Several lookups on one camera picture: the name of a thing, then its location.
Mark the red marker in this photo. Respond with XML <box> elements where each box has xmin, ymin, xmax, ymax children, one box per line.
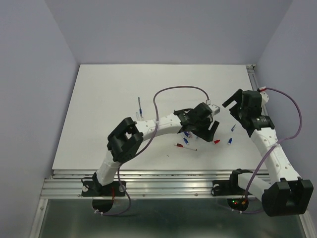
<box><xmin>174</xmin><ymin>143</ymin><xmax>197</xmax><ymax>151</ymax></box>

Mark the blue gel pen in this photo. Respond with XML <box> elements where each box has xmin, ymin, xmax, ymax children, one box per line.
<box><xmin>138</xmin><ymin>97</ymin><xmax>144</xmax><ymax>121</ymax></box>

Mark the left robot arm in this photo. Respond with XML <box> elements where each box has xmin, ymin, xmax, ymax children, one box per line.
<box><xmin>93</xmin><ymin>103</ymin><xmax>220</xmax><ymax>195</ymax></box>

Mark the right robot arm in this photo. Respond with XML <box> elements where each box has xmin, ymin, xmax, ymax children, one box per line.
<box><xmin>222</xmin><ymin>87</ymin><xmax>314</xmax><ymax>217</ymax></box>

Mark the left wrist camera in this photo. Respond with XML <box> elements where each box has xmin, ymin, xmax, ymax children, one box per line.
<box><xmin>206</xmin><ymin>100</ymin><xmax>220</xmax><ymax>117</ymax></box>

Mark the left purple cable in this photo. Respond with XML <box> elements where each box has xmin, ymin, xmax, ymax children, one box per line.
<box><xmin>94</xmin><ymin>85</ymin><xmax>211</xmax><ymax>216</ymax></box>

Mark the purple cable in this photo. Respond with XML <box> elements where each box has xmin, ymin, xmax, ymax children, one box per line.
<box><xmin>232</xmin><ymin>86</ymin><xmax>303</xmax><ymax>214</ymax></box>
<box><xmin>94</xmin><ymin>85</ymin><xmax>211</xmax><ymax>216</ymax></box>

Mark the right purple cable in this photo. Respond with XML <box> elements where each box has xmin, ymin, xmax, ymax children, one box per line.
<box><xmin>232</xmin><ymin>86</ymin><xmax>303</xmax><ymax>214</ymax></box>

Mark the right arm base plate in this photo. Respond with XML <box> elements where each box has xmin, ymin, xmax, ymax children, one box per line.
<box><xmin>211</xmin><ymin>169</ymin><xmax>253</xmax><ymax>196</ymax></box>

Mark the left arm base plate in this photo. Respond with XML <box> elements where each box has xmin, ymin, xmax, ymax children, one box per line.
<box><xmin>81</xmin><ymin>180</ymin><xmax>126</xmax><ymax>197</ymax></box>

